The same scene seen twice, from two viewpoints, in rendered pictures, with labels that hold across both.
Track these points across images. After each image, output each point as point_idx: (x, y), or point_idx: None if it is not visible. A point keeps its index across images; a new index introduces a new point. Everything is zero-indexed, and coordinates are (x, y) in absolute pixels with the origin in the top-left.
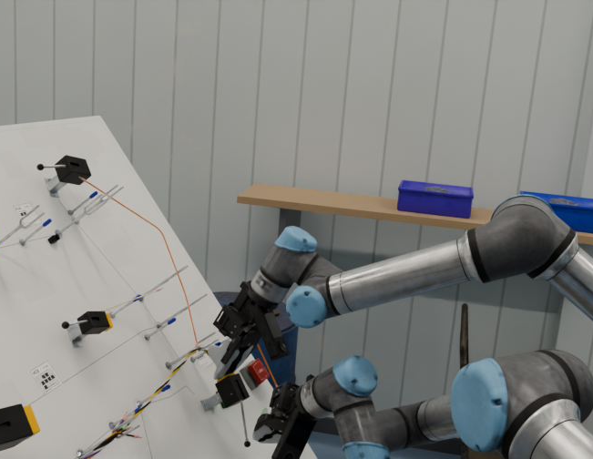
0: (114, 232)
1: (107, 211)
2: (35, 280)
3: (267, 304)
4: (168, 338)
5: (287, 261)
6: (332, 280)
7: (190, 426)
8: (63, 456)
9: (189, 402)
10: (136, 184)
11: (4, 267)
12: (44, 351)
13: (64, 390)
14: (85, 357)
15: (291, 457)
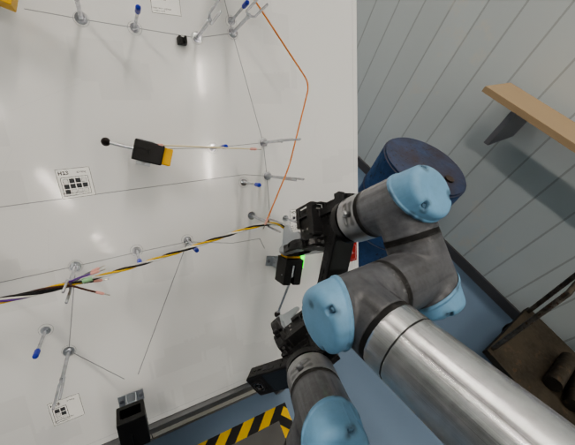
0: (278, 64)
1: (284, 39)
2: (127, 78)
3: (341, 236)
4: (270, 190)
5: (384, 213)
6: (389, 322)
7: (238, 274)
8: (49, 262)
9: (253, 254)
10: (346, 24)
11: (87, 46)
12: (89, 156)
13: (94, 201)
14: (146, 177)
15: (261, 389)
